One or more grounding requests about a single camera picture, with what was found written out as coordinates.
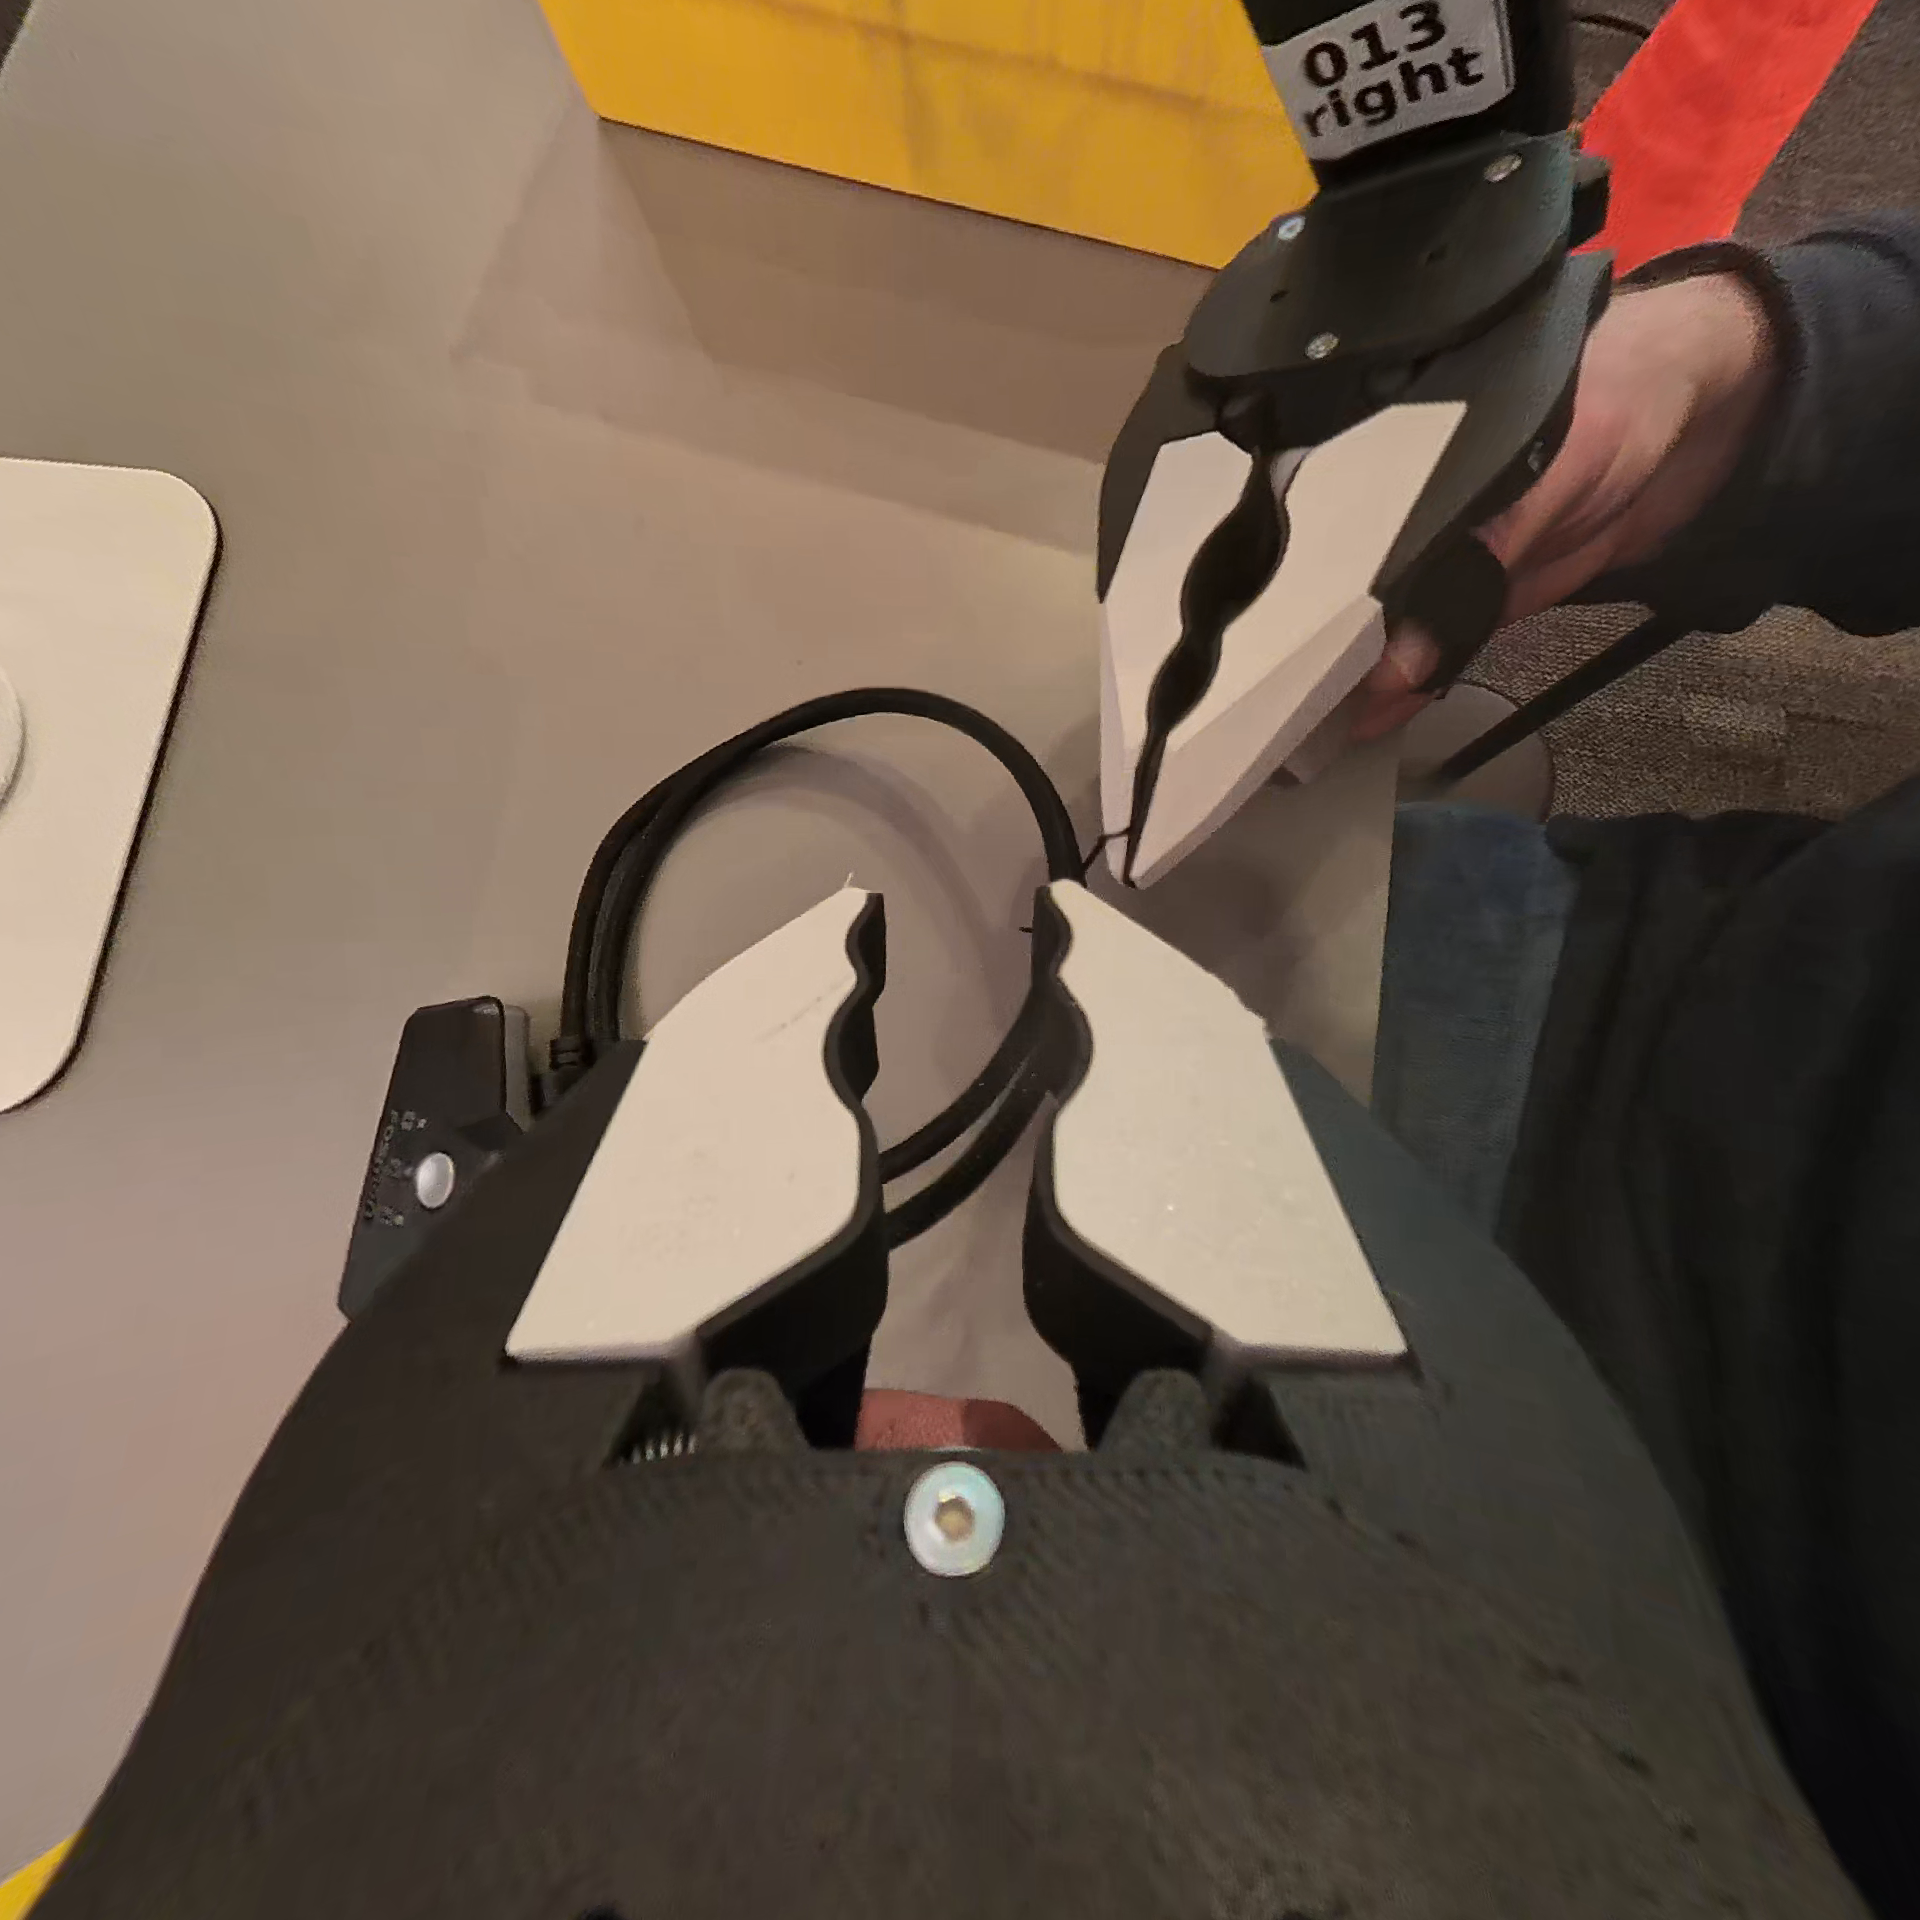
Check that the person's right forearm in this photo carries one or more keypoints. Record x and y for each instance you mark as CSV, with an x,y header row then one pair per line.
x,y
1844,451

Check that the yellow plastic bin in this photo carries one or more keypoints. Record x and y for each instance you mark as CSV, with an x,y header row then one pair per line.
x,y
900,105

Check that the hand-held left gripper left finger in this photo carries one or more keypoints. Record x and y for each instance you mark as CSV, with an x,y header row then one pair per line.
x,y
704,1185

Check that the person's blue jeans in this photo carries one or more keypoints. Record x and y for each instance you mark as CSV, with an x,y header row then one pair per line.
x,y
1463,1019

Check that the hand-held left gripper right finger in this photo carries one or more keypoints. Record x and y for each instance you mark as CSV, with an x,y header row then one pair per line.
x,y
1201,1185

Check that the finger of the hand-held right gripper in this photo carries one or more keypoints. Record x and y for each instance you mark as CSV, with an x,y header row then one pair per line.
x,y
1320,556
1148,556

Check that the dark grey hdmi switch box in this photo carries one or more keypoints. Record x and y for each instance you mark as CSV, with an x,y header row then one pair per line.
x,y
451,1050

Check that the person's right hand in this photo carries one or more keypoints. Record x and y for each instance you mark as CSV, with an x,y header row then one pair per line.
x,y
1650,435

